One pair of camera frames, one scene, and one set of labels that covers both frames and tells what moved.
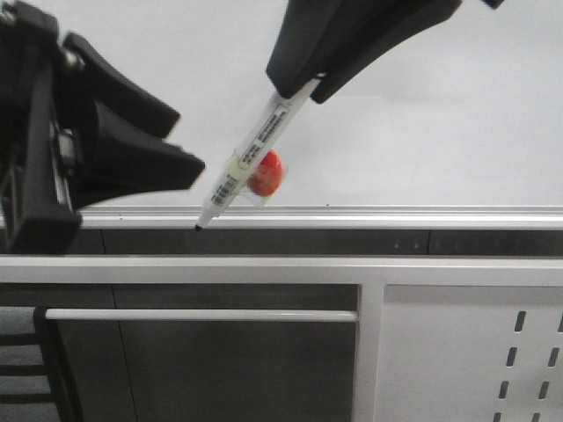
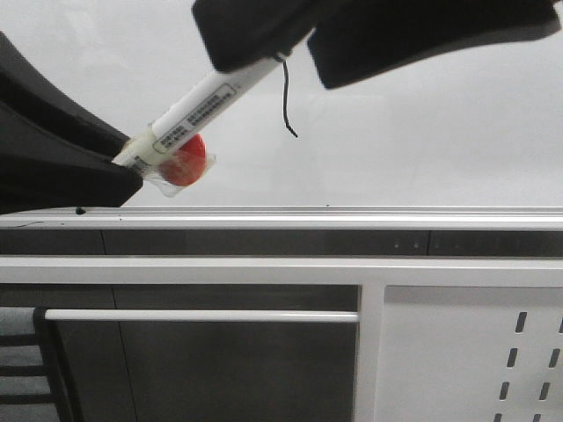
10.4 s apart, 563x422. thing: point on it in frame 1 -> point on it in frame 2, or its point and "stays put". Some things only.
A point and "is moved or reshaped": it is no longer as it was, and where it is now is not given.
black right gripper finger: (302, 45) -> (243, 32)
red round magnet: (266, 178) is moved or reshaped
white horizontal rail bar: (199, 316) stays put
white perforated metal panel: (470, 353) stays put
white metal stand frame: (372, 273) stays put
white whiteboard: (462, 130) stays put
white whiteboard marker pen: (254, 154) -> (139, 149)
